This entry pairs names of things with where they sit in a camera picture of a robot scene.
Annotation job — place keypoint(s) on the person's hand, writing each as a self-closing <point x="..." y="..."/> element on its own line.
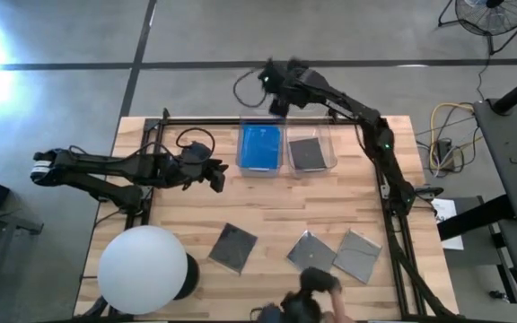
<point x="319" y="280"/>

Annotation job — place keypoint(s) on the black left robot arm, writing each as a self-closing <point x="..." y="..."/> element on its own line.
<point x="106" y="168"/>

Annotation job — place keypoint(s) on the clear plastic bin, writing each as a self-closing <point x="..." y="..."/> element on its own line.
<point x="260" y="116"/>
<point x="317" y="130"/>

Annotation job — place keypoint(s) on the person's forearm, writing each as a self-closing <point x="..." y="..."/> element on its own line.
<point x="338" y="309"/>

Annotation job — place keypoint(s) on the small black floor item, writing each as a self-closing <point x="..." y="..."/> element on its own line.
<point x="496" y="295"/>

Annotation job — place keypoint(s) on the grey metal stand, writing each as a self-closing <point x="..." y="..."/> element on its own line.
<point x="2" y="215"/>

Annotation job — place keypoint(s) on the black aluminium table frame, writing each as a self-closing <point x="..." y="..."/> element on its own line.
<point x="195" y="121"/>

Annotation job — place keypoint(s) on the black power strip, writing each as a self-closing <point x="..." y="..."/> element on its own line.
<point x="443" y="154"/>

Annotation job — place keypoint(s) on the black lamp base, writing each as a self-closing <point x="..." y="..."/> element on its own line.
<point x="191" y="278"/>

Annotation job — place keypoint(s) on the black side bracket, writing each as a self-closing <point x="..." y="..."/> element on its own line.
<point x="426" y="192"/>

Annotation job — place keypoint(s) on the white globe lamp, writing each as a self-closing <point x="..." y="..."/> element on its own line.
<point x="142" y="269"/>

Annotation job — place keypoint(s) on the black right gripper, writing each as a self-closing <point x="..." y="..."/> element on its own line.
<point x="285" y="83"/>

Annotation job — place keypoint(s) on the white paper sheet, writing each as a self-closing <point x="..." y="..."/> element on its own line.
<point x="449" y="224"/>

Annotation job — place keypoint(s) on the grey desk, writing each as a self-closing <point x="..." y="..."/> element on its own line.
<point x="510" y="148"/>

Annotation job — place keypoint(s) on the black desk beam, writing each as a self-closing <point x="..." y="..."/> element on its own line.
<point x="474" y="220"/>

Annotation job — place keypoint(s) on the black frame clamp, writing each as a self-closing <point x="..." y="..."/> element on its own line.
<point x="165" y="114"/>

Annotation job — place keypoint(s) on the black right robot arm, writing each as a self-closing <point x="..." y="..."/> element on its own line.
<point x="377" y="134"/>

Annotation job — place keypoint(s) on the black floor fan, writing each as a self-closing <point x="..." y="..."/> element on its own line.
<point x="494" y="18"/>

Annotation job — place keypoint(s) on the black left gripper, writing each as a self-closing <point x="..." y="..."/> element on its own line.
<point x="193" y="166"/>

